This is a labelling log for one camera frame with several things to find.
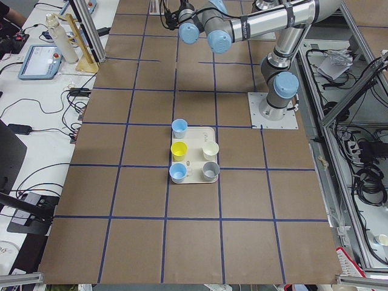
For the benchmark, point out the yellow plastic cup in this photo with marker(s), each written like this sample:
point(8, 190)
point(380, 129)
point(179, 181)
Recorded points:
point(178, 150)

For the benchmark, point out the cream white plastic cup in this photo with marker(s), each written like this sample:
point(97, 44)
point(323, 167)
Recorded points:
point(210, 150)

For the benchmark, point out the light blue cup far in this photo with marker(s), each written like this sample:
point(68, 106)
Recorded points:
point(179, 128)

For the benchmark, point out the light blue cup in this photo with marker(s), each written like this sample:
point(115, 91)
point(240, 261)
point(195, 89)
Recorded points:
point(179, 128)
point(178, 172)

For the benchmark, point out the grey plastic cup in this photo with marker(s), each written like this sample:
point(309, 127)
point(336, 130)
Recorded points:
point(210, 171)

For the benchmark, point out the light blue cup near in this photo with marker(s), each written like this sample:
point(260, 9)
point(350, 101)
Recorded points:
point(178, 172)

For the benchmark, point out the white plastic tray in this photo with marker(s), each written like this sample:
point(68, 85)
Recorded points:
point(194, 160)

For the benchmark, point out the wooden rack stand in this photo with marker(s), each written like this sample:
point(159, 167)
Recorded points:
point(86, 62)

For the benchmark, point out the beige water bottle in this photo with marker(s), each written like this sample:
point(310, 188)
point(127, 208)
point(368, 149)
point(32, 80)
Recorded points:
point(60, 38)

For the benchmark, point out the crumpled white paper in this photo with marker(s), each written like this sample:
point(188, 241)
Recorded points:
point(335, 63)

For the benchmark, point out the black power adapter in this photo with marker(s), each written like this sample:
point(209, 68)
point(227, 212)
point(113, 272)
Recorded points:
point(20, 129)

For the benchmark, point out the blue teach pendant tablet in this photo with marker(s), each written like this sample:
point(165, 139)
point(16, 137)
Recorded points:
point(40, 63)

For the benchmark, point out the black monitor stand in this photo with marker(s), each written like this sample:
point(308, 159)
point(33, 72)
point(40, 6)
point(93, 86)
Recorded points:
point(34, 212)

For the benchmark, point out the aluminium frame post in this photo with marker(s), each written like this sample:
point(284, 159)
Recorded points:
point(88, 27)

